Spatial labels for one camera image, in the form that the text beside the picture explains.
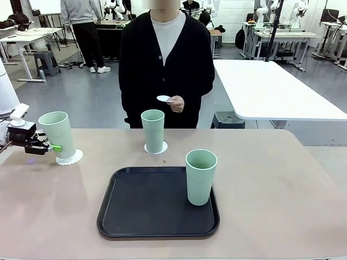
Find black vertical stand pole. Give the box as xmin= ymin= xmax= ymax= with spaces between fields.
xmin=265 ymin=0 xmax=285 ymax=62

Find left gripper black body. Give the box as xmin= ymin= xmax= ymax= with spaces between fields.
xmin=7 ymin=122 xmax=37 ymax=154

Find black backpack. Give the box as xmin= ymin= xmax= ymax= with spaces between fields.
xmin=234 ymin=27 xmax=246 ymax=50

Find black plastic serving tray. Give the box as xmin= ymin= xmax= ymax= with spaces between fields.
xmin=96 ymin=165 xmax=221 ymax=239

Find black bag on desk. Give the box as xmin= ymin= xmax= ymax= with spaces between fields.
xmin=7 ymin=12 xmax=30 ymax=29

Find long white workbench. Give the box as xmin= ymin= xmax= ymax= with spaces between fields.
xmin=252 ymin=30 xmax=322 ymax=73

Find white height-adjustable desk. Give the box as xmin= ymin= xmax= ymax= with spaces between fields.
xmin=311 ymin=21 xmax=347 ymax=66

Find black plastic step stool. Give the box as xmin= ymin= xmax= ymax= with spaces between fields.
xmin=210 ymin=111 xmax=246 ymax=129

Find white desk with white legs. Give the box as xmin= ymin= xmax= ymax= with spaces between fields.
xmin=0 ymin=27 xmax=63 ymax=82

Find person in grey hoodie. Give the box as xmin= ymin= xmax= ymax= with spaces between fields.
xmin=60 ymin=0 xmax=112 ymax=74

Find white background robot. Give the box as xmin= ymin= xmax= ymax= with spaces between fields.
xmin=104 ymin=0 xmax=128 ymax=20

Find large white table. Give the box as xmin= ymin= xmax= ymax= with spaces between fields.
xmin=213 ymin=59 xmax=347 ymax=129

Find person's left forearm black sleeve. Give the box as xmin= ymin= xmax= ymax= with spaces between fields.
xmin=181 ymin=78 xmax=215 ymax=103

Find white cylindrical floor appliance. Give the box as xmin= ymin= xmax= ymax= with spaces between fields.
xmin=0 ymin=58 xmax=21 ymax=115

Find seated person in patterned sweater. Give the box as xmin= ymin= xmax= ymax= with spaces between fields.
xmin=182 ymin=0 xmax=202 ymax=21

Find person's left hand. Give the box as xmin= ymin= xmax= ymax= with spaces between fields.
xmin=167 ymin=95 xmax=185 ymax=114

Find black straps on floor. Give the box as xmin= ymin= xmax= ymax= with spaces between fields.
xmin=64 ymin=61 xmax=88 ymax=70

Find small brown side desk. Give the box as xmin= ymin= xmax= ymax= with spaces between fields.
xmin=210 ymin=29 xmax=223 ymax=59

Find grey plastic step stool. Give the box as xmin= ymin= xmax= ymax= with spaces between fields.
xmin=34 ymin=50 xmax=62 ymax=77

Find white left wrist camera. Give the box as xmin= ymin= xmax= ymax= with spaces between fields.
xmin=10 ymin=104 xmax=30 ymax=128

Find white whiteboard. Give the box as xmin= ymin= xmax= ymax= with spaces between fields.
xmin=28 ymin=0 xmax=62 ymax=16

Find person in black cardigan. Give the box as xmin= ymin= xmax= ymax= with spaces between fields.
xmin=118 ymin=0 xmax=216 ymax=129

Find pale green plastic cup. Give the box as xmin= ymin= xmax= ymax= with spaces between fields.
xmin=38 ymin=111 xmax=77 ymax=160
xmin=140 ymin=109 xmax=165 ymax=154
xmin=185 ymin=148 xmax=219 ymax=206

